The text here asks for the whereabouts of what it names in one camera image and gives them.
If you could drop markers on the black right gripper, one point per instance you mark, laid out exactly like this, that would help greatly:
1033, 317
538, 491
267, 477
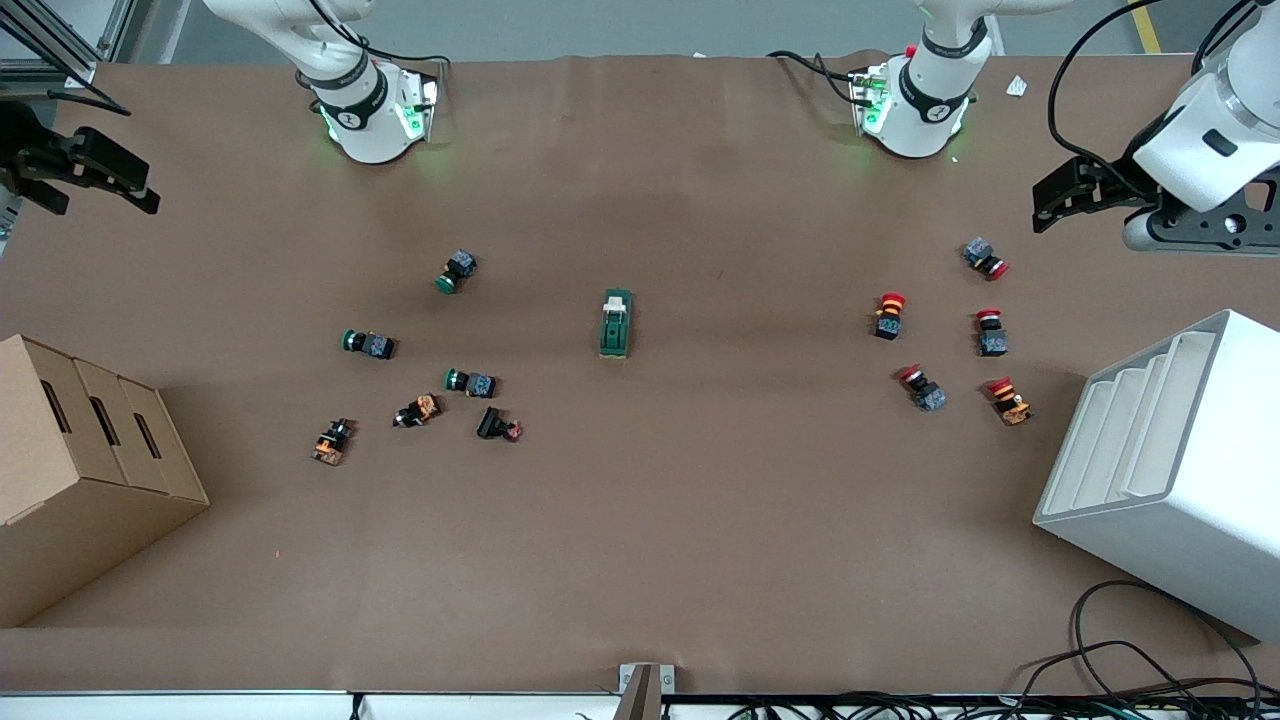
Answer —
20, 143

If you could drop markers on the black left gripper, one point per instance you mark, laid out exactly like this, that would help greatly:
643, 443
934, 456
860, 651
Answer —
1116, 182

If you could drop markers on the green load switch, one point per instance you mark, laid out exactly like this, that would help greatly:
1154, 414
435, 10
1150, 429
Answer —
616, 325

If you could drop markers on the red button grey block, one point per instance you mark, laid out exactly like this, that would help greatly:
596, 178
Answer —
985, 257
991, 333
923, 388

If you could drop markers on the white paper scrap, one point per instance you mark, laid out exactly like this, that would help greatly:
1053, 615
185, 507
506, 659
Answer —
1017, 86

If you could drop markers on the red button orange block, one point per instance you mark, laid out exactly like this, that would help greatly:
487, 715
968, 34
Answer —
889, 315
1010, 401

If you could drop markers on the white tiered plastic rack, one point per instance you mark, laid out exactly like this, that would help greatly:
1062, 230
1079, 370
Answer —
1170, 470

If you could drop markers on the brown cardboard box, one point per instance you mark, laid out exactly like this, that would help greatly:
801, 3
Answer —
80, 480

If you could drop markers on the green push button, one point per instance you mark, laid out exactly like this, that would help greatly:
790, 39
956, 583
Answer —
458, 270
470, 382
368, 343

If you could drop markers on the black orange push button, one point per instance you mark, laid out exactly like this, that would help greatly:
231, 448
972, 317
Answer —
418, 410
333, 441

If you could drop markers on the black button with red lamp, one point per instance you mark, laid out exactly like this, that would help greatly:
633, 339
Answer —
497, 424

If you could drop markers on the aluminium frame profile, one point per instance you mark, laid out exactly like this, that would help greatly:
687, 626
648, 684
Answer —
60, 45

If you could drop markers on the metal table edge bracket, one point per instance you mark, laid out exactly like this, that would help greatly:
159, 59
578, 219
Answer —
645, 688

